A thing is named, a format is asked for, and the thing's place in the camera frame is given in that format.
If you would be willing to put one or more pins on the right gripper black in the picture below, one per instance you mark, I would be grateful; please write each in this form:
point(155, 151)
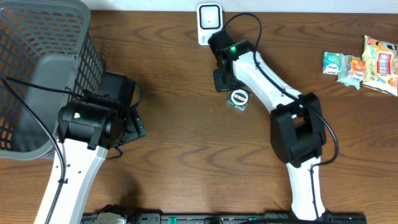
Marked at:
point(220, 87)

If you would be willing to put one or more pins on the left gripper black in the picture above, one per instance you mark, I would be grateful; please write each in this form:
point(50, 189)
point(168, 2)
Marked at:
point(135, 127)

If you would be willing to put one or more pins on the dark green round-label box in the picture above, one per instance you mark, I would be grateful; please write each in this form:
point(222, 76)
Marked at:
point(238, 99)

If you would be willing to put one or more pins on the green tissue pack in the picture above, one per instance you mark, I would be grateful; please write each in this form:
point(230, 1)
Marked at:
point(331, 63)

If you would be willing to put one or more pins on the teal small snack packet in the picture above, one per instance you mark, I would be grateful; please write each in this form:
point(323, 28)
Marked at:
point(342, 78)

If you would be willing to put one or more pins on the orange tissue pack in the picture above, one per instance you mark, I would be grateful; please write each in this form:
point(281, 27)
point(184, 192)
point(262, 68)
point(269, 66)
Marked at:
point(356, 68)

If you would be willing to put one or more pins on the large white snack bag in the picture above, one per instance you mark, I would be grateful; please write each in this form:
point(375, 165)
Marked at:
point(381, 66)

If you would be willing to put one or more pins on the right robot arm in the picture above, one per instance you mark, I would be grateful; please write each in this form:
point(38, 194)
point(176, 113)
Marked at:
point(298, 129)

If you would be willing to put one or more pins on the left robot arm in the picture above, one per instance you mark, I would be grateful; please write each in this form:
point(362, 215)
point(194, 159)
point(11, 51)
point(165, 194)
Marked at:
point(87, 129)

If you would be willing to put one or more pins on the white barcode scanner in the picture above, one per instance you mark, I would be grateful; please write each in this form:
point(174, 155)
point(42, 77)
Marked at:
point(209, 21)

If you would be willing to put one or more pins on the grey plastic mesh basket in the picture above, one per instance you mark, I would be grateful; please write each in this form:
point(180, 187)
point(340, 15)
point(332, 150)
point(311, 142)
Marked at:
point(47, 59)

